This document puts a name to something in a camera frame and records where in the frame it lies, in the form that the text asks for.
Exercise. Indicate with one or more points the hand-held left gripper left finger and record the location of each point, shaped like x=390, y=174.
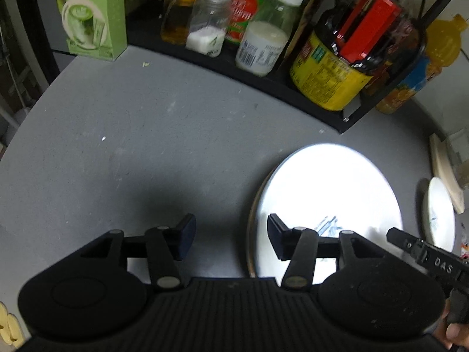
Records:
x=185, y=236

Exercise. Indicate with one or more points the shallow white plate with print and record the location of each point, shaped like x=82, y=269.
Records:
x=438, y=212

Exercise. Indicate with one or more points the cream plastic object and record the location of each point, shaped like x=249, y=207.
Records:
x=5, y=326

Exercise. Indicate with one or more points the green carton box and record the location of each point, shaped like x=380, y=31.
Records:
x=91, y=14

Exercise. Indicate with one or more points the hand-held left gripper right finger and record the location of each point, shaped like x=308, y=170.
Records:
x=274, y=233

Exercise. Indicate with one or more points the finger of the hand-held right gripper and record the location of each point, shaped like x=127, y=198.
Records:
x=403, y=242

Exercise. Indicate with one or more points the person's right hand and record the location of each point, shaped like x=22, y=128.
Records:
x=449, y=333

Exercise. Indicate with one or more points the deep white plate with print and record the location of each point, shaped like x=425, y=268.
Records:
x=329, y=187

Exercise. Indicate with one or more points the wooden board at edge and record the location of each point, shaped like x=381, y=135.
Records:
x=445, y=170

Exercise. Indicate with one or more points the clear jar with white powder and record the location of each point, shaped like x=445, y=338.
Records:
x=209, y=25

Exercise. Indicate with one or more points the white plastic jar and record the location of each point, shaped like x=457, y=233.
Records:
x=262, y=49

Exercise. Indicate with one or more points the cooking oil bottle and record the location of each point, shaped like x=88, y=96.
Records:
x=179, y=7

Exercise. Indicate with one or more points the orange juice bottle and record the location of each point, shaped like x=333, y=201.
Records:
x=417, y=80

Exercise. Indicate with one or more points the small red label bottle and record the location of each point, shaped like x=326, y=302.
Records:
x=242, y=20

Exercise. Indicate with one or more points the green bottle with white cap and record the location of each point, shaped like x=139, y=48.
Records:
x=284, y=3

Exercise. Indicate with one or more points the black metal rack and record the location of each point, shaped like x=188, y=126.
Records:
x=256, y=88

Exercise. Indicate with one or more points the dark bottle with yellow label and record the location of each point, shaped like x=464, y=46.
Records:
x=329, y=80

